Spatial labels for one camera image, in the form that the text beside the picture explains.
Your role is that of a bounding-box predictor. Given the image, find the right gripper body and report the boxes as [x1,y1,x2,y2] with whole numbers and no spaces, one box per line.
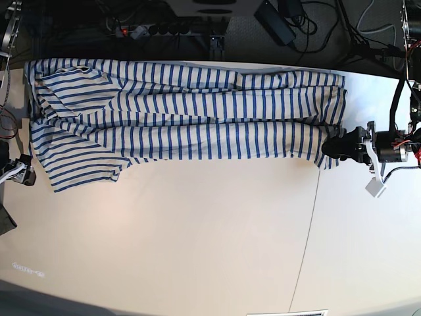
[1,154,36,186]

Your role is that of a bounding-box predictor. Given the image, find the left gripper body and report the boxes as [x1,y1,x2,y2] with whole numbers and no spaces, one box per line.
[355,121,384,181]

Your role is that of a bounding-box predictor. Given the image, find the blue white striped T-shirt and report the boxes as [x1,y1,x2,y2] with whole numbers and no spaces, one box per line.
[24,58,347,192]

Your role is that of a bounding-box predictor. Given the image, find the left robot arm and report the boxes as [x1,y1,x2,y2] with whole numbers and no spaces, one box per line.
[322,1,420,184]

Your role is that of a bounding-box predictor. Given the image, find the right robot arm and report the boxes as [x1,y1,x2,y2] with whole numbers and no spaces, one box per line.
[1,1,36,186]

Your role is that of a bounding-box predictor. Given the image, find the dark cloth at edge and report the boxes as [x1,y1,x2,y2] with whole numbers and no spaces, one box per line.
[0,203,18,236]

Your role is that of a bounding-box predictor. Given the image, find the upper black power adapter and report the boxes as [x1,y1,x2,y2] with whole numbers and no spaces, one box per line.
[254,1,296,46]

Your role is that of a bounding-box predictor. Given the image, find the black power strip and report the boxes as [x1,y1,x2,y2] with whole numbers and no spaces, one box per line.
[111,20,226,40]

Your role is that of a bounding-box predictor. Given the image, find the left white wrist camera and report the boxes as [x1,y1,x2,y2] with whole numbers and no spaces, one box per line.
[365,177,387,198]

